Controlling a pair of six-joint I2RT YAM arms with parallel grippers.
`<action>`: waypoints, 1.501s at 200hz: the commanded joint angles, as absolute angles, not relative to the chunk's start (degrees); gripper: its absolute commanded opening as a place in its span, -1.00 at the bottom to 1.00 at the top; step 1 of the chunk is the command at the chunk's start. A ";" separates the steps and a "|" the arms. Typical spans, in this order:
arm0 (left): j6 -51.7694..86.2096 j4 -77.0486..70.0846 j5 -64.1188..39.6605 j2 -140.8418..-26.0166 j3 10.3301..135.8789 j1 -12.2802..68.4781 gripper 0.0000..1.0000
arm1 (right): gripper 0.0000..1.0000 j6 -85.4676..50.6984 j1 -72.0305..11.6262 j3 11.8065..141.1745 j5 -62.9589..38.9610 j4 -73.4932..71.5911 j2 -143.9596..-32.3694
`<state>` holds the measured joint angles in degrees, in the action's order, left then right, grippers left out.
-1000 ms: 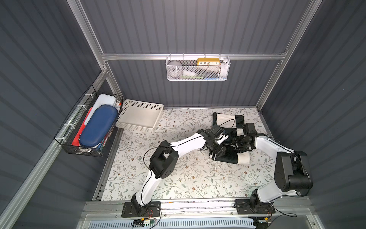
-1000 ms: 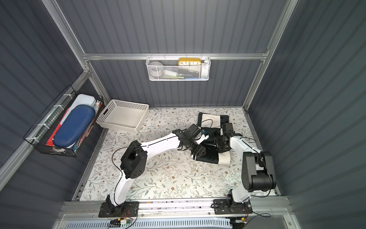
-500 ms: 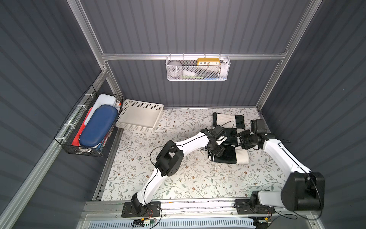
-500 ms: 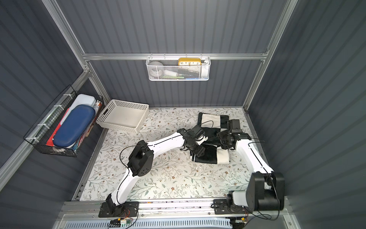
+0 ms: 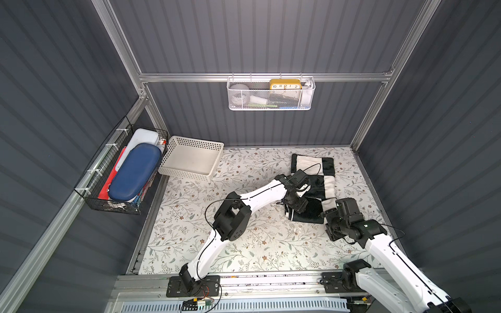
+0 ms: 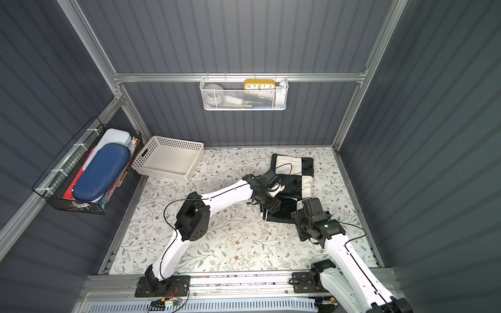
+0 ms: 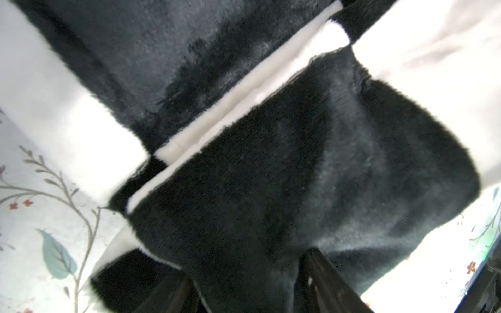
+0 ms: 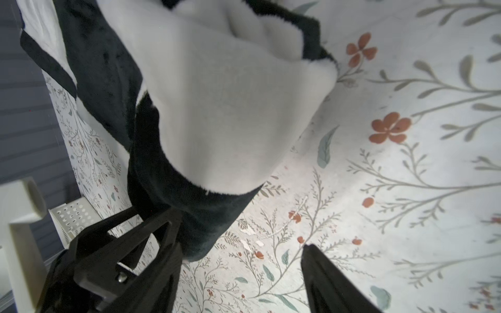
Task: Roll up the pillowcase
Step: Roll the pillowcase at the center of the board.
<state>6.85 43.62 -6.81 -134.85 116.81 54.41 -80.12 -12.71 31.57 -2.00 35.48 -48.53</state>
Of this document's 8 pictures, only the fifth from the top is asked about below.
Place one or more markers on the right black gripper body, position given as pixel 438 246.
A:
pixel 331 221

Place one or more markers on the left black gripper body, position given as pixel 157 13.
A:
pixel 295 201

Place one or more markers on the black white checkered pillowcase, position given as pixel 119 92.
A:
pixel 322 193

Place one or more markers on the white perforated plastic basket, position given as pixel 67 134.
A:
pixel 190 158

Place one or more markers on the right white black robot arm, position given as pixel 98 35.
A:
pixel 415 292

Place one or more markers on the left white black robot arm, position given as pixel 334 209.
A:
pixel 233 216

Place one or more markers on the white tape roll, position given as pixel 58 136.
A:
pixel 239 94

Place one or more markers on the floral patterned table mat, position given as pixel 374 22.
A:
pixel 271 242

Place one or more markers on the yellow clock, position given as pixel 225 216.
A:
pixel 285 84

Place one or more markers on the white mesh hanging basket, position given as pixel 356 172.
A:
pixel 263 99

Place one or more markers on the white ventilated front panel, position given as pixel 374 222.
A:
pixel 295 304

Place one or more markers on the blue oval zip case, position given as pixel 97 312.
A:
pixel 135 172

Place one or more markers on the white flat plastic box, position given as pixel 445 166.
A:
pixel 139 136

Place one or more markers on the red flat folder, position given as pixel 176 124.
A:
pixel 103 194

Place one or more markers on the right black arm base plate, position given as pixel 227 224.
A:
pixel 333 283

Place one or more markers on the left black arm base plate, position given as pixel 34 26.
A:
pixel 179 287

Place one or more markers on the small electronics board with wires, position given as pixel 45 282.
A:
pixel 197 304

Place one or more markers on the black wire wall basket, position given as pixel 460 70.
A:
pixel 100 167

